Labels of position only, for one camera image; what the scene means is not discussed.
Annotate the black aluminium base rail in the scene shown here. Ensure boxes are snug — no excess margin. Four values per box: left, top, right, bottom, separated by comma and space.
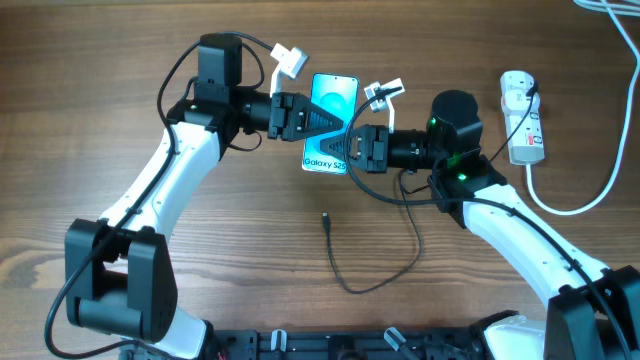
118, 327, 489, 360

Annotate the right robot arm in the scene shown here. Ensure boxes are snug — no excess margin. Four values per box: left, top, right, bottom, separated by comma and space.
321, 90, 639, 359

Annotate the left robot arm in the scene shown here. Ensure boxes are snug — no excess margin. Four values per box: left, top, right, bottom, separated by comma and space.
52, 32, 342, 359

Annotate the right camera black cable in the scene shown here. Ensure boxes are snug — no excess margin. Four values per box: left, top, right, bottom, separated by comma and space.
342, 85, 634, 360

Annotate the white USB charger plug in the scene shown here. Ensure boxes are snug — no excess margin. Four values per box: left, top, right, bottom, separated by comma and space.
501, 89, 540, 116

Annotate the left camera black cable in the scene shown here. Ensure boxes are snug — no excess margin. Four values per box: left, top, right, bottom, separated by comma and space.
43, 30, 275, 360

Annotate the white power strip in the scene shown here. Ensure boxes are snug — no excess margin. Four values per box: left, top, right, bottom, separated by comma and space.
500, 70, 545, 165

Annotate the black USB charging cable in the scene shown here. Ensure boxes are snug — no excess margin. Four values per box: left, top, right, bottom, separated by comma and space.
321, 81, 540, 295

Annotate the Galaxy S25 smartphone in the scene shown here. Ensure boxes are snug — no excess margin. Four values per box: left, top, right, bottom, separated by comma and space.
301, 73, 360, 175

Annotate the camera black cable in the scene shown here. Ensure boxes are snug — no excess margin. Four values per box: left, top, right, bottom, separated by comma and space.
342, 85, 634, 360
43, 30, 275, 360

